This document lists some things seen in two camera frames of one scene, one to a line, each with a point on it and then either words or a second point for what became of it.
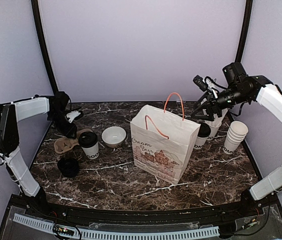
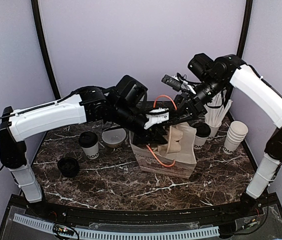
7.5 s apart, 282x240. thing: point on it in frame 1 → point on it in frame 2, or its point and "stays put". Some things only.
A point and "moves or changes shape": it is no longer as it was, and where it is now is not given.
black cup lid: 68,167 stays put
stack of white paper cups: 237,132 stays put
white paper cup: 92,152 stays put
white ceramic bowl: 114,136 stays put
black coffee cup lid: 87,139 stays put
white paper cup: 199,142 stays put
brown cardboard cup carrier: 62,144 → 174,136
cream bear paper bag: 163,142 moves or changes shape
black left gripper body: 66,131 → 138,138
